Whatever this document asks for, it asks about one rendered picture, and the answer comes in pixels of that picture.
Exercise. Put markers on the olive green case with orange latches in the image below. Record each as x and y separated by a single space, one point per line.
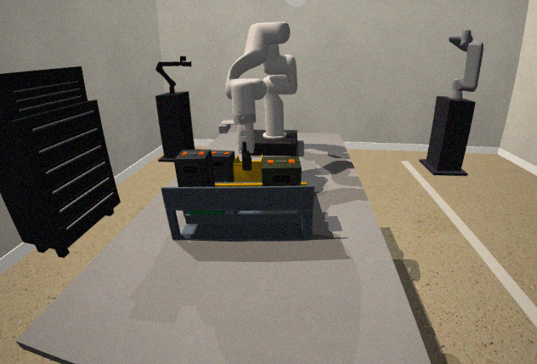
281 171

